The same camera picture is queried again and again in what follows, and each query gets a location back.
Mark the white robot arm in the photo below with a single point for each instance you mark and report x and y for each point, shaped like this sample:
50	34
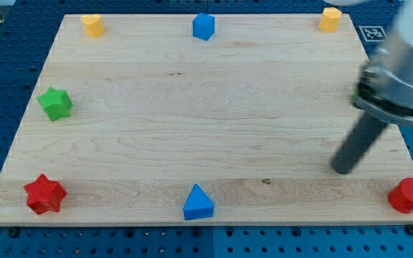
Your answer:
402	26

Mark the silver tool flange mount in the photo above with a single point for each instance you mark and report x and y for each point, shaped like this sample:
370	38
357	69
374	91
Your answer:
385	86

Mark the blue triangle block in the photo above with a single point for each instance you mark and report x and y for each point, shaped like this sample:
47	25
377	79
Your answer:
198	205

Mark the white fiducial marker tag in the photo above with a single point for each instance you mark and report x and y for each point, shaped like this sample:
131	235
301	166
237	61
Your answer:
372	33

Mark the red cylinder block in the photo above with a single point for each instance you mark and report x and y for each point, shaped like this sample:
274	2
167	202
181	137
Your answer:
401	196

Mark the green star block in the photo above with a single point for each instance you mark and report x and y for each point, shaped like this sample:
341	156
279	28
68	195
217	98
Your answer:
55	103

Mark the yellow hexagon block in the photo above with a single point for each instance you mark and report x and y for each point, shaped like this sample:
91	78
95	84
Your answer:
330	19

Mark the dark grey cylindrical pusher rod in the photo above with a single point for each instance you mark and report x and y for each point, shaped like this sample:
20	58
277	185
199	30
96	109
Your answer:
361	137

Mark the green block behind arm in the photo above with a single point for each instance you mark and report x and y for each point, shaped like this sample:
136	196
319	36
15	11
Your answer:
354	97

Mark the light wooden board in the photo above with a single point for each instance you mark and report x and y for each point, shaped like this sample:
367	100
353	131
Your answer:
253	116

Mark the blue pentagon block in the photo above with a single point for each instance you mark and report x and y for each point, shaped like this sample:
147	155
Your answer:
203	26

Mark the yellow heart block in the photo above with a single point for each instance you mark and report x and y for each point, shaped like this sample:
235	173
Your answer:
93	25

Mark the red star block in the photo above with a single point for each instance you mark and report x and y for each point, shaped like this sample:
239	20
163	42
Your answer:
44	195

